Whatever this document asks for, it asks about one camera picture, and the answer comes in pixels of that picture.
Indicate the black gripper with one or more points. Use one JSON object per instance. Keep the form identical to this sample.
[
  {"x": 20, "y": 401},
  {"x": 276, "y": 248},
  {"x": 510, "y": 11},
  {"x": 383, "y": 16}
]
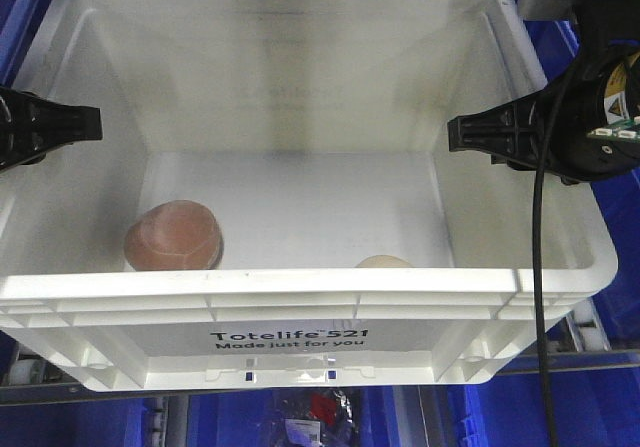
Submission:
[{"x": 578, "y": 128}]

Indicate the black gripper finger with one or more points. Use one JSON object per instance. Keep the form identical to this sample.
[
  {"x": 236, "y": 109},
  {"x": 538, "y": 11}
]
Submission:
[{"x": 32, "y": 126}]

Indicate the pink worn tennis ball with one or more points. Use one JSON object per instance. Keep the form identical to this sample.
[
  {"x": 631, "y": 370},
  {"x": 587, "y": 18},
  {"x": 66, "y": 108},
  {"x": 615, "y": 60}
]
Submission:
[{"x": 177, "y": 235}]

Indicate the yellow tennis ball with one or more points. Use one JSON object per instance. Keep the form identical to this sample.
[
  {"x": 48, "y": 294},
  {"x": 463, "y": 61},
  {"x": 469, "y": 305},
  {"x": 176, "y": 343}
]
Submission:
[{"x": 384, "y": 261}]

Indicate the white plastic tote box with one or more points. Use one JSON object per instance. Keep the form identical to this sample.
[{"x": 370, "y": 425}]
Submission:
[{"x": 300, "y": 192}]

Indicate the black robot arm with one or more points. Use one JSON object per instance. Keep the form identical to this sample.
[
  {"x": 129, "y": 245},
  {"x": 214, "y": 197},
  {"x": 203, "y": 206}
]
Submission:
[{"x": 601, "y": 26}]

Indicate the blue bin left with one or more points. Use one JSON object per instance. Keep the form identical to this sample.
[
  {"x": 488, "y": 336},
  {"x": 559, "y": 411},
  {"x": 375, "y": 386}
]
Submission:
[{"x": 16, "y": 15}]

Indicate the blue lower shelf bin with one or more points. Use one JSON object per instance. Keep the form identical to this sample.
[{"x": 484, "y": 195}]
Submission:
[{"x": 591, "y": 409}]

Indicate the red packaged item below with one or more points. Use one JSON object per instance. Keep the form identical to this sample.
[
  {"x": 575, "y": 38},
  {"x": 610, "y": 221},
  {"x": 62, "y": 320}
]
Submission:
[{"x": 315, "y": 417}]

